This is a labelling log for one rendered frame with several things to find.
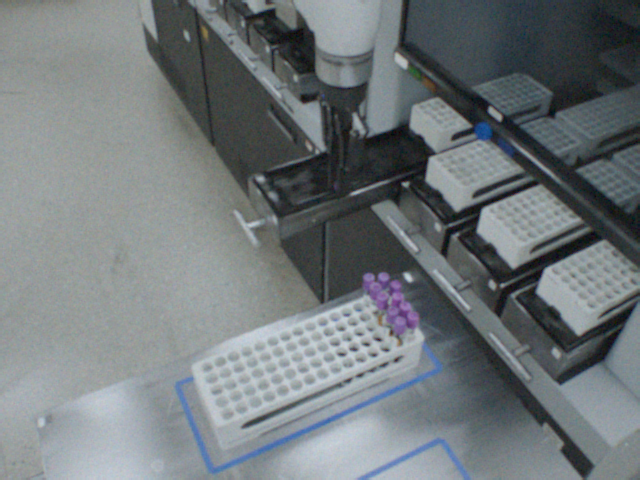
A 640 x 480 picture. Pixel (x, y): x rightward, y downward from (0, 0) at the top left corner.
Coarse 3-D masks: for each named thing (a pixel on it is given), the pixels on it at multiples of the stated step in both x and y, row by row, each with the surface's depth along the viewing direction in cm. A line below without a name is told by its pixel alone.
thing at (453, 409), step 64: (448, 320) 94; (128, 384) 86; (192, 384) 86; (384, 384) 86; (448, 384) 86; (64, 448) 79; (128, 448) 79; (192, 448) 79; (256, 448) 80; (320, 448) 80; (384, 448) 80; (448, 448) 80; (512, 448) 80
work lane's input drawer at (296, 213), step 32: (320, 160) 123; (384, 160) 123; (416, 160) 122; (256, 192) 117; (288, 192) 116; (320, 192) 116; (352, 192) 116; (384, 192) 120; (256, 224) 118; (288, 224) 112; (320, 224) 117
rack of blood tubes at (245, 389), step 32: (320, 320) 87; (352, 320) 87; (224, 352) 82; (256, 352) 82; (288, 352) 82; (320, 352) 83; (352, 352) 83; (384, 352) 87; (416, 352) 86; (224, 384) 79; (256, 384) 79; (288, 384) 79; (320, 384) 79; (352, 384) 83; (224, 416) 76; (256, 416) 77; (288, 416) 81; (224, 448) 79
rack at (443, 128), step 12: (420, 108) 126; (432, 108) 126; (444, 108) 126; (420, 120) 124; (432, 120) 122; (444, 120) 123; (456, 120) 123; (420, 132) 126; (432, 132) 122; (444, 132) 120; (456, 132) 129; (468, 132) 129; (432, 144) 123; (444, 144) 122; (456, 144) 124
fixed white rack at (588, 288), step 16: (576, 256) 97; (592, 256) 99; (608, 256) 98; (544, 272) 95; (560, 272) 96; (576, 272) 95; (592, 272) 95; (608, 272) 97; (624, 272) 96; (544, 288) 97; (560, 288) 93; (576, 288) 94; (592, 288) 93; (608, 288) 93; (624, 288) 94; (560, 304) 94; (576, 304) 91; (592, 304) 92; (608, 304) 91; (624, 304) 98; (576, 320) 92; (592, 320) 92
